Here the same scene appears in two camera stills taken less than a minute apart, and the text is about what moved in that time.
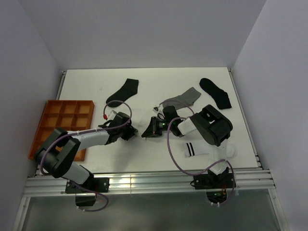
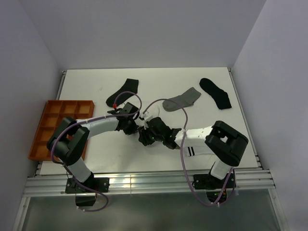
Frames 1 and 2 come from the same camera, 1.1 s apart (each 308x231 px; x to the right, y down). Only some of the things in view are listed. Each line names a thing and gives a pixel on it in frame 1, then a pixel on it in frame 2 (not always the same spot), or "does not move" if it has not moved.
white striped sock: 193,148 does not move
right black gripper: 153,130 → 144,137
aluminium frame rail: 52,186 does not move
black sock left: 130,88 does not move
